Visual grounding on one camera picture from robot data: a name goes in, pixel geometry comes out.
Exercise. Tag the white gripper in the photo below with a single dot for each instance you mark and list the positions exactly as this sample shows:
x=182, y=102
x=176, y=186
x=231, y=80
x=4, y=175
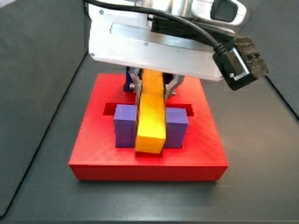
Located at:
x=120, y=40

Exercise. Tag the yellow long block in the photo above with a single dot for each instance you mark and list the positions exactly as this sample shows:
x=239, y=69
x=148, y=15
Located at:
x=151, y=115

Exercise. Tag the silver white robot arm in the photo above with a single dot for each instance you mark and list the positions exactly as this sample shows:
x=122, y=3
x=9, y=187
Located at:
x=171, y=17

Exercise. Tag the red slotted board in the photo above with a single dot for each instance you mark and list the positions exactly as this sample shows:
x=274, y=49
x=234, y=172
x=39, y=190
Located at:
x=97, y=160

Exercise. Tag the dark blue U-shaped block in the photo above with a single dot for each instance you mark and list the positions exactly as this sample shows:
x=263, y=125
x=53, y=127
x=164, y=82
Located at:
x=127, y=89

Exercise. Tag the purple U-shaped block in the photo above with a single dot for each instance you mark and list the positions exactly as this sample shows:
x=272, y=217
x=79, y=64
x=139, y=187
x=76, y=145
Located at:
x=124, y=119

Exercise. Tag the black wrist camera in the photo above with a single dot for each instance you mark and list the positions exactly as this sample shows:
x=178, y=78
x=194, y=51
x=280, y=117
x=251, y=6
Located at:
x=240, y=62

